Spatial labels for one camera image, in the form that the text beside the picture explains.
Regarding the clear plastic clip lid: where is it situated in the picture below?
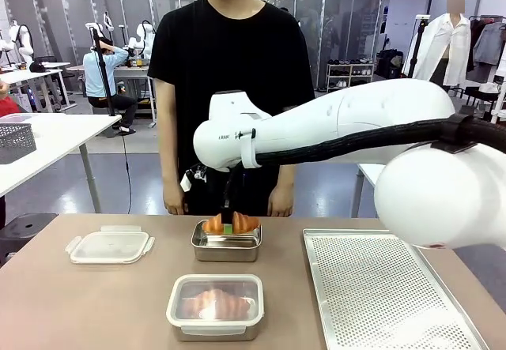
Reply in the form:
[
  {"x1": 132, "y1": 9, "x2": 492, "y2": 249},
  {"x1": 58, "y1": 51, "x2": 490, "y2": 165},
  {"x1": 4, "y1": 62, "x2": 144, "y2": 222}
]
[
  {"x1": 165, "y1": 273, "x2": 265, "y2": 332},
  {"x1": 64, "y1": 225, "x2": 156, "y2": 265}
]

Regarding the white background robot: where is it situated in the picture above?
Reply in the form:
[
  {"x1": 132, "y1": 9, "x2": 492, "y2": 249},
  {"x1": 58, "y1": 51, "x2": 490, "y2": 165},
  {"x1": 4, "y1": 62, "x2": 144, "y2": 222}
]
[
  {"x1": 126, "y1": 19, "x2": 157, "y2": 61},
  {"x1": 7, "y1": 19, "x2": 36, "y2": 67}
]

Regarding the clothes rack with garments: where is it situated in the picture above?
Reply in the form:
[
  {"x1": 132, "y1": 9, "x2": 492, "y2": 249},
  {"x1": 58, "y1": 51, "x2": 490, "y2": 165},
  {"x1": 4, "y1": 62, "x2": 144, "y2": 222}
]
[{"x1": 466, "y1": 14, "x2": 506, "y2": 86}]

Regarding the black tripod stand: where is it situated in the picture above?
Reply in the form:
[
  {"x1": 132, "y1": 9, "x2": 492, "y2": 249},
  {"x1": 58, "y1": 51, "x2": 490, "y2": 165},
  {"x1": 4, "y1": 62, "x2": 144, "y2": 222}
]
[{"x1": 406, "y1": 15, "x2": 431, "y2": 81}]

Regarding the black bag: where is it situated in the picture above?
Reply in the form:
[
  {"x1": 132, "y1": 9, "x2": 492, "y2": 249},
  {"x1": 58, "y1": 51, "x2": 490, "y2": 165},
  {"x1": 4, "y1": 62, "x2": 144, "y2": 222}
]
[{"x1": 376, "y1": 48, "x2": 405, "y2": 81}]

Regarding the person's left hand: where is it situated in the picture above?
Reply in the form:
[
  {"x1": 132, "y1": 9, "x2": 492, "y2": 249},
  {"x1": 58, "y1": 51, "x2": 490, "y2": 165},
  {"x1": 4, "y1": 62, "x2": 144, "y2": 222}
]
[{"x1": 268, "y1": 186, "x2": 296, "y2": 218}]

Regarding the grey mesh basket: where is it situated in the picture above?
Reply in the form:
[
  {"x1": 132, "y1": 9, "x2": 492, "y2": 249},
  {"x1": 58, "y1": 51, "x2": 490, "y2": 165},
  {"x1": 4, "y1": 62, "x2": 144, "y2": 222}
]
[{"x1": 0, "y1": 122, "x2": 38, "y2": 166}]

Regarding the golden croissant bread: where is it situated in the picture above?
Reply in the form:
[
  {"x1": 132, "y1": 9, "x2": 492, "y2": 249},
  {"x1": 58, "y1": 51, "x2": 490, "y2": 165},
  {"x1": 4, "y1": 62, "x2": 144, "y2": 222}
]
[
  {"x1": 181, "y1": 288, "x2": 255, "y2": 320},
  {"x1": 202, "y1": 210, "x2": 261, "y2": 236}
]

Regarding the black utility cart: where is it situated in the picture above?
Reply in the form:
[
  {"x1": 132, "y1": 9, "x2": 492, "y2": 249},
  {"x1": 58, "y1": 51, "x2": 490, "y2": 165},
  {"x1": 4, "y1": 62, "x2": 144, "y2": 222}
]
[{"x1": 458, "y1": 84, "x2": 506, "y2": 125}]

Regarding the right arm black cable sleeve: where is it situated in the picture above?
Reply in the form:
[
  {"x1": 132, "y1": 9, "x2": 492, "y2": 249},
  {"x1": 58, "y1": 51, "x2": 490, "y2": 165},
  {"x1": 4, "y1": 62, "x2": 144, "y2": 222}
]
[{"x1": 252, "y1": 113, "x2": 506, "y2": 168}]

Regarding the black round stool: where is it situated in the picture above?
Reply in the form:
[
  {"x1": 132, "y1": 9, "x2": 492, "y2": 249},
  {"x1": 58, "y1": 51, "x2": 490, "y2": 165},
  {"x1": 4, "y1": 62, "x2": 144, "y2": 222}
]
[{"x1": 0, "y1": 212, "x2": 59, "y2": 267}]

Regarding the person in red top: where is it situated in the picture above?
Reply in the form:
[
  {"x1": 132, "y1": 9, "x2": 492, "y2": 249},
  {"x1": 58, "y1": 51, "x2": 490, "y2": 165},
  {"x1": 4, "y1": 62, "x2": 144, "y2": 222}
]
[{"x1": 0, "y1": 80, "x2": 21, "y2": 118}]

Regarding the person's right hand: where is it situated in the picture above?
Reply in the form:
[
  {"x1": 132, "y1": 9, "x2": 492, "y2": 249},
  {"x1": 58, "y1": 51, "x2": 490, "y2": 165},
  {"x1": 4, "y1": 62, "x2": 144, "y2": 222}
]
[{"x1": 163, "y1": 186, "x2": 191, "y2": 216}]

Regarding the perforated metal baking tray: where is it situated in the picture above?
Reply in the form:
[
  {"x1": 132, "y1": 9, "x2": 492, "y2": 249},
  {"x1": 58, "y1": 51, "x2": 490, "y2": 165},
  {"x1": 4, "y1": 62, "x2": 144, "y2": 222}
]
[{"x1": 302, "y1": 228, "x2": 492, "y2": 350}]

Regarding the white background desk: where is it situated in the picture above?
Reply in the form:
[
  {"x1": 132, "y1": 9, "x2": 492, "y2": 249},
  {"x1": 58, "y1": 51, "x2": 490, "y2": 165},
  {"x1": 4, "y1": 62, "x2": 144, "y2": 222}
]
[{"x1": 0, "y1": 61, "x2": 77, "y2": 113}]

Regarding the seated person in blue shirt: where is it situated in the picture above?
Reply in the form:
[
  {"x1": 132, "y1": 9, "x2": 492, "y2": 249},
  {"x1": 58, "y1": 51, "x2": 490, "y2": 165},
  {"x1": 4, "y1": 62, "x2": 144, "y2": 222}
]
[{"x1": 83, "y1": 38, "x2": 140, "y2": 136}]

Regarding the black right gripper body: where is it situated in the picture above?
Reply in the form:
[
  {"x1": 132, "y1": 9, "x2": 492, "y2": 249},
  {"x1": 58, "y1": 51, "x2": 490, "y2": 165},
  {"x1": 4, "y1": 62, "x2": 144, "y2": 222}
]
[{"x1": 221, "y1": 164, "x2": 248, "y2": 213}]

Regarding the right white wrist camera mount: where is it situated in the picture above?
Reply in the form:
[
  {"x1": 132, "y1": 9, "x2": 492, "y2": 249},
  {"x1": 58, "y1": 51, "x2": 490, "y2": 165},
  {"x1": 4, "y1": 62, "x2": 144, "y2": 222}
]
[{"x1": 179, "y1": 163, "x2": 210, "y2": 194}]

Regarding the white shoe rack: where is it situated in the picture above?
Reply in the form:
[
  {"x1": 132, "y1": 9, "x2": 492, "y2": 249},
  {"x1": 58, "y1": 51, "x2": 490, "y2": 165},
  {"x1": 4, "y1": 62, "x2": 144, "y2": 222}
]
[{"x1": 325, "y1": 62, "x2": 376, "y2": 92}]

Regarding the large white work table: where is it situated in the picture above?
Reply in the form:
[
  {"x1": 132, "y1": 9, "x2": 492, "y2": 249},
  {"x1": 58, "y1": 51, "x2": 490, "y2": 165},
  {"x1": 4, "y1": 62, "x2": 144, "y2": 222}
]
[{"x1": 350, "y1": 163, "x2": 391, "y2": 219}]

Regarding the rectangular steel container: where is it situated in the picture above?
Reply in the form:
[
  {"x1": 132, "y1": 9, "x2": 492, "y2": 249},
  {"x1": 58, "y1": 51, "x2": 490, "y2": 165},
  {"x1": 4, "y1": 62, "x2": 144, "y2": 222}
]
[
  {"x1": 191, "y1": 219, "x2": 262, "y2": 263},
  {"x1": 168, "y1": 279, "x2": 263, "y2": 342}
]

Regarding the white side table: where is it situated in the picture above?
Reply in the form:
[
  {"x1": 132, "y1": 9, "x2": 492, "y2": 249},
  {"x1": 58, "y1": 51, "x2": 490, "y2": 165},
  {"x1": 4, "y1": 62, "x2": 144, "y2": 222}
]
[{"x1": 0, "y1": 112, "x2": 123, "y2": 215}]

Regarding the person in black t-shirt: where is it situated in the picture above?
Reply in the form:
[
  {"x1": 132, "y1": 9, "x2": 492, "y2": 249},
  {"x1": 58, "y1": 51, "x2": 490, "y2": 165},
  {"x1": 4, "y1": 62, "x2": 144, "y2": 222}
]
[{"x1": 146, "y1": 0, "x2": 317, "y2": 217}]

